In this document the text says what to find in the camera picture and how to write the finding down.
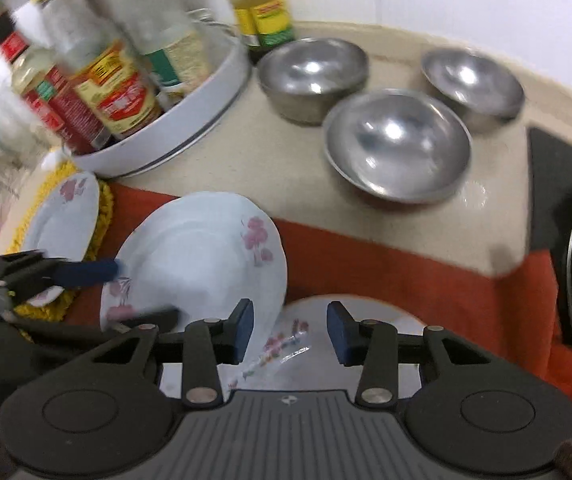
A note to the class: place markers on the black gas stove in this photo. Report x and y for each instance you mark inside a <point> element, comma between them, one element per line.
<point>548,185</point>

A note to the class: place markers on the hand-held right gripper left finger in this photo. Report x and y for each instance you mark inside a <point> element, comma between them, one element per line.
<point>244,331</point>

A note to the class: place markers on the stainless steel bowl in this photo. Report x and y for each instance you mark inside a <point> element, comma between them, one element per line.
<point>471,85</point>
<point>396,145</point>
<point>311,75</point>

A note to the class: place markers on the yellow woven mat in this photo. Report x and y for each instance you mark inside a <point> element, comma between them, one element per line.
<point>103,225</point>

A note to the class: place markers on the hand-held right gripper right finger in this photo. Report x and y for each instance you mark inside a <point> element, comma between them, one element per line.
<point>338,334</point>

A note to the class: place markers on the red cloth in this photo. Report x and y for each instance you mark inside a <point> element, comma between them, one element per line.
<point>391,280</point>

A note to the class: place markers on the white floral plate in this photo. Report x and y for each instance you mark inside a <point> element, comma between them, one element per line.
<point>311,375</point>
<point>61,215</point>
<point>201,260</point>

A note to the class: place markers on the yellow green label oil bottle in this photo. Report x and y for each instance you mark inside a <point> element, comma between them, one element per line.
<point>261,15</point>

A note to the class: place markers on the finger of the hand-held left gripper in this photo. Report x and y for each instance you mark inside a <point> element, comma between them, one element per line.
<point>161,317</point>
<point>91,271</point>

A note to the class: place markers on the purple label glass bottle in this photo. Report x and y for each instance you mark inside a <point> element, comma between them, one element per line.
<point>176,60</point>

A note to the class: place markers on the black cap red label bottle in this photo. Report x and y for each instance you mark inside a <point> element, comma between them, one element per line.
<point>31,72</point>

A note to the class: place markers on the white rotating spice rack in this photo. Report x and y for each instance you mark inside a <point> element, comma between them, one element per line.
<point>201,110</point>

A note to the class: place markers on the yellow cap red label bottle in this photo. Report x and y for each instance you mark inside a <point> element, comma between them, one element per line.
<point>116,97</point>

